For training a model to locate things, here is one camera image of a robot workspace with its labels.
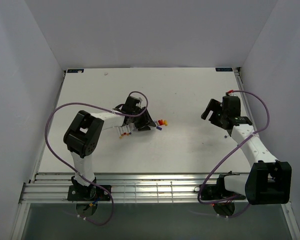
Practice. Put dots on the right blue table sticker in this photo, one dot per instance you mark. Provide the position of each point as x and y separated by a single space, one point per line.
223 69

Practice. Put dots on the left blue table sticker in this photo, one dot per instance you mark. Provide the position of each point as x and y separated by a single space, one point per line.
74 71

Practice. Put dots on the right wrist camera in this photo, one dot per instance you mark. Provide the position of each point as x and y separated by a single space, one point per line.
230 93

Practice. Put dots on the peach capped white marker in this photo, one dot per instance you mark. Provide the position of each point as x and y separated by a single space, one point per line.
127 131

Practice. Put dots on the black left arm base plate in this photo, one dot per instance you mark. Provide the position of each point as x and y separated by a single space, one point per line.
87 193

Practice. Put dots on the red white marker body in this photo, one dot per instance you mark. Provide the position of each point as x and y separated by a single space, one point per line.
125 130

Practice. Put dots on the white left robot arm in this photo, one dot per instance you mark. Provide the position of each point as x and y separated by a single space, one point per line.
82 136

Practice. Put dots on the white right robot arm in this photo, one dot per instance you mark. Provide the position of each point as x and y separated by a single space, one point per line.
269 179

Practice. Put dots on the aluminium front rail frame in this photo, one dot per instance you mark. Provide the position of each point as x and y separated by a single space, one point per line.
50 188

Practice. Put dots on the yellow capped white marker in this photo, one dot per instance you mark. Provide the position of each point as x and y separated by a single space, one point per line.
119 132

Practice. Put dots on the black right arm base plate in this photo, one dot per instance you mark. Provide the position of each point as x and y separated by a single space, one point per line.
212 192

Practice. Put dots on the blue table sticker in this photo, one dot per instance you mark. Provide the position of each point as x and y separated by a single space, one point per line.
74 71
223 69

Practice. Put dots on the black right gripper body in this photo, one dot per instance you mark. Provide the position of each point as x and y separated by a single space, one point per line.
223 115

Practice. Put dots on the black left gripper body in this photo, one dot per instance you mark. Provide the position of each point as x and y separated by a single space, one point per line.
139 111

